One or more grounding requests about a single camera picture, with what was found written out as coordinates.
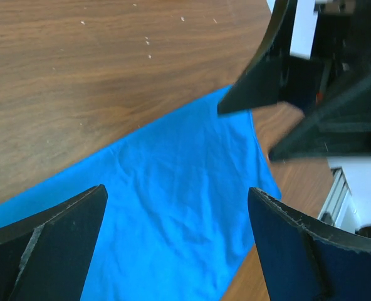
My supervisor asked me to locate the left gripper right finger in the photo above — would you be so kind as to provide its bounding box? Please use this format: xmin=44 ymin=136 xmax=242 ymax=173
xmin=248 ymin=187 xmax=371 ymax=300

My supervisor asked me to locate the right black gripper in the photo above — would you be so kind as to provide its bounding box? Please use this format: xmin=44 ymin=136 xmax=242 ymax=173
xmin=217 ymin=1 xmax=371 ymax=162

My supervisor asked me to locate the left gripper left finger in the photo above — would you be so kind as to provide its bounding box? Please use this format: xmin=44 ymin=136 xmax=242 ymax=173
xmin=0 ymin=185 xmax=108 ymax=300

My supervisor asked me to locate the blue cloth napkin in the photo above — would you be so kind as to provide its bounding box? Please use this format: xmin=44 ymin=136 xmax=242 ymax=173
xmin=0 ymin=88 xmax=281 ymax=300

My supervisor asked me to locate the aluminium frame rail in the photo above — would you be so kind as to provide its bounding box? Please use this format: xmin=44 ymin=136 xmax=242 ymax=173
xmin=318 ymin=167 xmax=350 ymax=227

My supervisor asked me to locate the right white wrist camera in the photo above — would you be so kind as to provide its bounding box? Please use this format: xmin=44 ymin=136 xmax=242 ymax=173
xmin=290 ymin=0 xmax=325 ymax=59

